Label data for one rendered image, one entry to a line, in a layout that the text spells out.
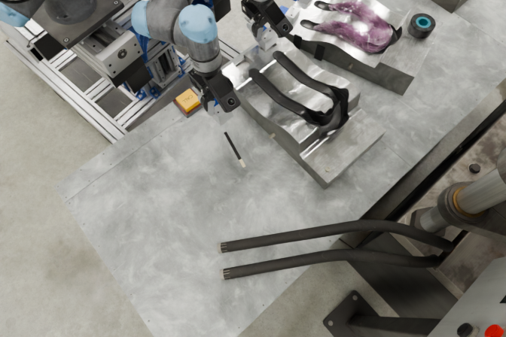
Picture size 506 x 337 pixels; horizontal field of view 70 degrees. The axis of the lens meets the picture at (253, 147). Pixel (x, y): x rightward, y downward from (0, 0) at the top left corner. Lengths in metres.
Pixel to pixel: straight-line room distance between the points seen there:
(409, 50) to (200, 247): 0.90
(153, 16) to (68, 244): 1.51
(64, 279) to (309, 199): 1.38
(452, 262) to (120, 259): 0.95
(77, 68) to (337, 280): 1.80
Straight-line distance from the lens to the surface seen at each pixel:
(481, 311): 0.77
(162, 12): 0.86
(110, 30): 1.31
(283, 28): 1.10
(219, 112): 1.06
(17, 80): 2.76
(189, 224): 1.12
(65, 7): 1.25
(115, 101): 2.11
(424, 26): 1.36
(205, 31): 0.79
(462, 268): 1.23
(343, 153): 1.13
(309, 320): 1.89
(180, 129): 1.24
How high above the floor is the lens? 1.87
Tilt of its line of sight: 66 degrees down
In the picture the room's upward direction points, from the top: 4 degrees counter-clockwise
